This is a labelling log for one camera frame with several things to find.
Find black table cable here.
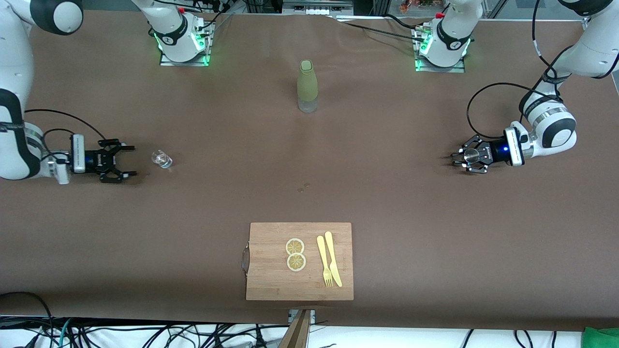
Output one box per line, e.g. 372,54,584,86
384,14,422,30
334,17,426,44

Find wooden post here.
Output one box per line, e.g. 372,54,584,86
278,309,311,348

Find green cloth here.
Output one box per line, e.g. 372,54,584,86
583,327,619,348

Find clear glass beaker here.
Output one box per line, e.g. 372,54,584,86
151,150,173,170

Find aluminium profile frame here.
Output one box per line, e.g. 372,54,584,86
242,0,591,26

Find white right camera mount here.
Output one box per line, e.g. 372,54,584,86
54,159,72,185

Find yellow plastic fork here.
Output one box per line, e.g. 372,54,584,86
316,235,334,289

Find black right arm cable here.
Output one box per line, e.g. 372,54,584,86
23,109,108,142

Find tangled black cable bundle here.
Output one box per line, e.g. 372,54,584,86
73,323,291,348

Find grey power strip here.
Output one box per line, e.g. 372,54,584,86
283,0,354,15

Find yellow plastic knife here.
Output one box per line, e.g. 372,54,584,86
324,231,343,288

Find green sleeved glass bottle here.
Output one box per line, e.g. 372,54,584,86
296,59,319,114

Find brown table cover sheet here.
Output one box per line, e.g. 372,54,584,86
0,9,619,332

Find teal cable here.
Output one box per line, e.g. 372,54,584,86
57,319,73,348

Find wooden cutting board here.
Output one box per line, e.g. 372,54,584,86
241,222,354,302

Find black looped cable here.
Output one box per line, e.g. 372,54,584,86
0,291,54,348

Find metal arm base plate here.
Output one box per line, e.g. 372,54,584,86
415,24,466,73
160,22,213,67

